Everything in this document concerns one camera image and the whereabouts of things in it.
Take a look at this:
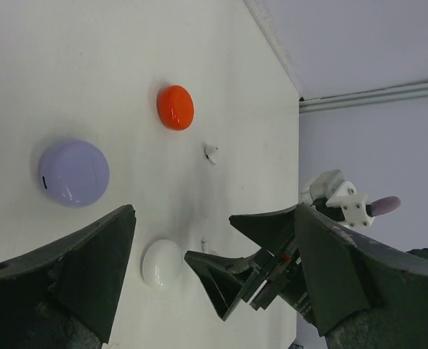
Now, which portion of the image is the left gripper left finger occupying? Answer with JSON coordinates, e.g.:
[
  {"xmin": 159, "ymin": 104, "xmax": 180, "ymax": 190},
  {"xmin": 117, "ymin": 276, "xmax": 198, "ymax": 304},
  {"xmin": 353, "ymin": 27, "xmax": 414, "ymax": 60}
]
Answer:
[{"xmin": 0, "ymin": 204, "xmax": 136, "ymax": 348}]

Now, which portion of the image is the purple charging case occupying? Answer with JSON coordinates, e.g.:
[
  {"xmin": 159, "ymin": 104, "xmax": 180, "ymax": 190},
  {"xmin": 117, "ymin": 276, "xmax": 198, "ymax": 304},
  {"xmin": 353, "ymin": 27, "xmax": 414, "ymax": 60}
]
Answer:
[{"xmin": 39, "ymin": 140, "xmax": 110, "ymax": 208}]

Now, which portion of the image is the orange charging case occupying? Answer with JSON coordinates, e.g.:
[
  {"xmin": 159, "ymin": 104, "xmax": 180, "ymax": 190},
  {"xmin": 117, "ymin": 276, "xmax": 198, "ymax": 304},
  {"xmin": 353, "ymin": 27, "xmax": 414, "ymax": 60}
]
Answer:
[{"xmin": 157, "ymin": 85, "xmax": 195, "ymax": 131}]

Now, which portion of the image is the white charging case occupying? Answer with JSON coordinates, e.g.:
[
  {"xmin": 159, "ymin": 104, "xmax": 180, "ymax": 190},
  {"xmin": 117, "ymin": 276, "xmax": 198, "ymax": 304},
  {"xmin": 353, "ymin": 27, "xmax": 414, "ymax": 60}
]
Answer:
[{"xmin": 142, "ymin": 239, "xmax": 182, "ymax": 290}]

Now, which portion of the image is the white earbud upper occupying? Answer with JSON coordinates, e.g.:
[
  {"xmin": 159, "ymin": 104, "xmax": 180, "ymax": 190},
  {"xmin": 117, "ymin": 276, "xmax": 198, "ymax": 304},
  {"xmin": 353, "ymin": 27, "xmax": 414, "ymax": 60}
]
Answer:
[{"xmin": 204, "ymin": 144, "xmax": 219, "ymax": 165}]

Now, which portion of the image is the white earbud lower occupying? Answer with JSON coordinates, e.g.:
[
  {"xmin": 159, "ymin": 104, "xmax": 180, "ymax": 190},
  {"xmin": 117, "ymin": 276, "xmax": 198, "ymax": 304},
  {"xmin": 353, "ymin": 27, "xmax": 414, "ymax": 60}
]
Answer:
[{"xmin": 201, "ymin": 239, "xmax": 218, "ymax": 256}]

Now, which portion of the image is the white earbud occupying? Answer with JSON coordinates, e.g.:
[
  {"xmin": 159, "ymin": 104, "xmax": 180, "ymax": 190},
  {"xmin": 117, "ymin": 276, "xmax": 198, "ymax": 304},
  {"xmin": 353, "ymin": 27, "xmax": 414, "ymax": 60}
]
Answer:
[
  {"xmin": 204, "ymin": 144, "xmax": 219, "ymax": 165},
  {"xmin": 201, "ymin": 239, "xmax": 218, "ymax": 256}
]

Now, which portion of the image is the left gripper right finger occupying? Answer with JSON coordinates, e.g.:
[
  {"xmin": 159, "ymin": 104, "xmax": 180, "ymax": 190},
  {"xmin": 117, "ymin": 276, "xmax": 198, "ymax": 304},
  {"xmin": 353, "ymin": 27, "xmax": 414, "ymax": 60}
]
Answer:
[{"xmin": 294, "ymin": 204, "xmax": 428, "ymax": 348}]

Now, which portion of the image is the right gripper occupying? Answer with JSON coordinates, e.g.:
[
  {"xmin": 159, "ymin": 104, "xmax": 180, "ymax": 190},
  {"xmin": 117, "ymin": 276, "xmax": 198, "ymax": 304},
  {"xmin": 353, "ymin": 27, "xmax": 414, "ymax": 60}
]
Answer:
[{"xmin": 184, "ymin": 205, "xmax": 314, "ymax": 321}]

